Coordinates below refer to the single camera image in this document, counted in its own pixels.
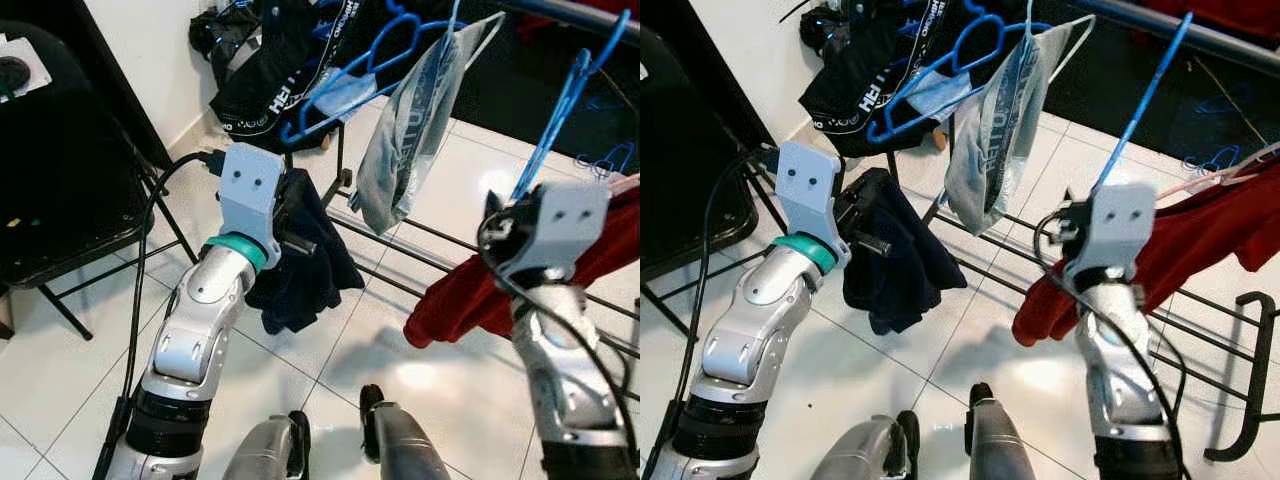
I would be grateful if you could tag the grey robot left leg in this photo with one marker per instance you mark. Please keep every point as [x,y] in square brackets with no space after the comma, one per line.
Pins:
[265,455]
[860,455]

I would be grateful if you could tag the navy blue garment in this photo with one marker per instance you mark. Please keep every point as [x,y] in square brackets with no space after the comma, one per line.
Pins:
[910,290]
[310,290]

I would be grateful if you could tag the black printed garment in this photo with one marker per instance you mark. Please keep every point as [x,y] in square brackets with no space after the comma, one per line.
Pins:
[870,70]
[280,70]

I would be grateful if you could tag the white card black disc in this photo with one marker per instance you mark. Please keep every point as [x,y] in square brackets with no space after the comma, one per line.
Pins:
[25,70]

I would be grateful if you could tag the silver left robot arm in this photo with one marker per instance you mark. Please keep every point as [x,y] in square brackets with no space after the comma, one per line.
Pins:
[195,330]
[755,330]

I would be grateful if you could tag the pale blue face mask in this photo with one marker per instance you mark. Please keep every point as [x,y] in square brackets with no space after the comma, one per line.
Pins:
[940,95]
[350,95]

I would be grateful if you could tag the blue plastic hanger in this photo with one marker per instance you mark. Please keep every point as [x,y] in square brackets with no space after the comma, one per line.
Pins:
[412,25]
[1140,105]
[562,120]
[995,30]

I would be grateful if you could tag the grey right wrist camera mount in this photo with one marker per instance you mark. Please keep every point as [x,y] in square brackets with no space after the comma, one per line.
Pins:
[560,225]
[1120,220]

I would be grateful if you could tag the black metal clothes rack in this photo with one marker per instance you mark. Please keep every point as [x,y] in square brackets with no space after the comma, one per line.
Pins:
[1200,40]
[600,22]

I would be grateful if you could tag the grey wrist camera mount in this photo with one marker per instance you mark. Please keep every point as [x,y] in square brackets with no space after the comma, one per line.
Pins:
[560,225]
[248,190]
[805,190]
[1120,220]

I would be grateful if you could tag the black folding chair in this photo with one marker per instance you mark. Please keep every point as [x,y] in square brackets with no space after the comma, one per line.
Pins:
[70,180]
[690,200]

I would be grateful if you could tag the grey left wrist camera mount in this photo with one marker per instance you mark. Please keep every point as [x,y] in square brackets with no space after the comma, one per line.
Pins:
[248,190]
[805,190]

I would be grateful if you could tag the grey printed garment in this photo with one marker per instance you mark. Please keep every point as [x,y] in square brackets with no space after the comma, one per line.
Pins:
[1000,140]
[410,140]

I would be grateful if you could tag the pink plastic hanger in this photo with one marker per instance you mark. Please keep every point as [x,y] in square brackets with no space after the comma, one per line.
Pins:
[620,183]
[1220,172]

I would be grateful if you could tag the red knit garment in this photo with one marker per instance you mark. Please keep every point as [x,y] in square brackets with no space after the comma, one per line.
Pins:
[1190,240]
[460,300]

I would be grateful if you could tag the white plastic hanger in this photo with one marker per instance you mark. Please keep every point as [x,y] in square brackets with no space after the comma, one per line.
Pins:
[455,15]
[1030,15]

